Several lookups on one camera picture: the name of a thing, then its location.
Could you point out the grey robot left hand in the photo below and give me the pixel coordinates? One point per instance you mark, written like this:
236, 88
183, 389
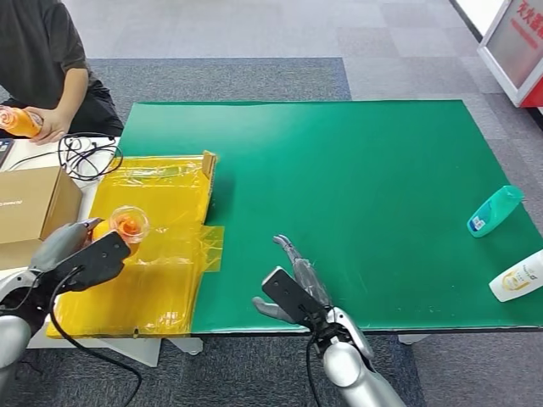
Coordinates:
57, 244

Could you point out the person's hand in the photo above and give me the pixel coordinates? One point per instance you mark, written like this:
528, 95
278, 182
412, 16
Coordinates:
50, 121

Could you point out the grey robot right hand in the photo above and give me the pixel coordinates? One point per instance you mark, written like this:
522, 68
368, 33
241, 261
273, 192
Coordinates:
307, 275

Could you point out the orange bottle swirl label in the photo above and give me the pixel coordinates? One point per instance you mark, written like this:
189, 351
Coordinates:
19, 122

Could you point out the orange bottle clear cap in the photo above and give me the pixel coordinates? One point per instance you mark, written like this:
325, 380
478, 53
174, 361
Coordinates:
127, 224

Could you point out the person's forearm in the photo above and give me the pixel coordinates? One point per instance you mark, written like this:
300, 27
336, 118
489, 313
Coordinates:
72, 90

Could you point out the teal plastic bottle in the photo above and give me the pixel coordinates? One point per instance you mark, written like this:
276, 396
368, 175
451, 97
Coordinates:
494, 212

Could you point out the white plastic bottle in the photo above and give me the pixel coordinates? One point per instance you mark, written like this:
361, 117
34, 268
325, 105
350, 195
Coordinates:
519, 277

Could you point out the brown cardboard box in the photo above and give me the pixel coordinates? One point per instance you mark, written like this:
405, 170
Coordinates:
25, 208

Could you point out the dark flat device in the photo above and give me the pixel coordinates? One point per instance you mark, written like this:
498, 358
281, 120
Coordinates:
4, 151

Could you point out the person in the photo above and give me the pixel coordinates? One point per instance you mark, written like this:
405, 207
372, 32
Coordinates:
29, 50

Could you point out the green table mat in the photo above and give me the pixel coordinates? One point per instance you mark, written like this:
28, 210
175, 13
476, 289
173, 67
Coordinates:
339, 180

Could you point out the yellow plastic sheet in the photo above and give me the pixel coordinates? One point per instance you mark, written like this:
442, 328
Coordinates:
169, 269

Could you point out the white table foot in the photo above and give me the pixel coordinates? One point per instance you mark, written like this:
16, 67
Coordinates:
411, 339
186, 345
140, 353

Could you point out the white framed sign board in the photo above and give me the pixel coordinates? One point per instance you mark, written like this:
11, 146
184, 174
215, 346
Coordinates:
515, 45

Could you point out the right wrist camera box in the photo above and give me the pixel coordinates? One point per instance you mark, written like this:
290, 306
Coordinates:
288, 298

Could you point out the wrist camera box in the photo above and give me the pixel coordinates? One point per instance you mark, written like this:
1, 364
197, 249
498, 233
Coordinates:
97, 261
288, 298

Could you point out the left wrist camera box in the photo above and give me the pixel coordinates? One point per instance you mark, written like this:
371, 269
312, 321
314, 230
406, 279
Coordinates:
97, 261

